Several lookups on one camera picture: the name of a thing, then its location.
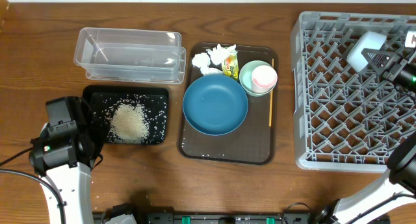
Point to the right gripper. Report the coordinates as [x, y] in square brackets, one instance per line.
[389, 58]

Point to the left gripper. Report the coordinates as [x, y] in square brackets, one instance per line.
[92, 130]

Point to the white light-blue small bowl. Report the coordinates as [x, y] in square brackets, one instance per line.
[370, 40]

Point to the pile of rice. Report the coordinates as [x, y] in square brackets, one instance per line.
[134, 118]

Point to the pink cup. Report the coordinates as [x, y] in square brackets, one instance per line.
[263, 78]

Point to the dark blue plate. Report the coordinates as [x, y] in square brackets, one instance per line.
[215, 105]

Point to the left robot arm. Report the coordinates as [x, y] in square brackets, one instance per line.
[63, 156]

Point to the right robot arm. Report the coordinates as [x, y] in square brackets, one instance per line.
[396, 186]

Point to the black waste tray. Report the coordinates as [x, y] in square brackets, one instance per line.
[91, 95]

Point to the grey dishwasher rack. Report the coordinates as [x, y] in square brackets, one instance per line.
[346, 120]

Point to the clear plastic bin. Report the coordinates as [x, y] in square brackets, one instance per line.
[131, 55]

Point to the wooden chopstick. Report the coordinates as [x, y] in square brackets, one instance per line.
[271, 101]

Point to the green bowl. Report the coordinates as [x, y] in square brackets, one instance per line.
[245, 77]

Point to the crumpled white tissue left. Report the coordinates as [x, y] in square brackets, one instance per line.
[203, 62]

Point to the crumpled white tissue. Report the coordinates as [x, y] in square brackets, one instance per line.
[219, 53]
[203, 62]

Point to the yellow green snack wrapper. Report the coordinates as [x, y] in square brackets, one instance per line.
[230, 66]

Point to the crumpled white tissue top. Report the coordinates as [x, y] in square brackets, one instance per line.
[219, 53]

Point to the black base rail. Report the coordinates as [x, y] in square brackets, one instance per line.
[169, 216]

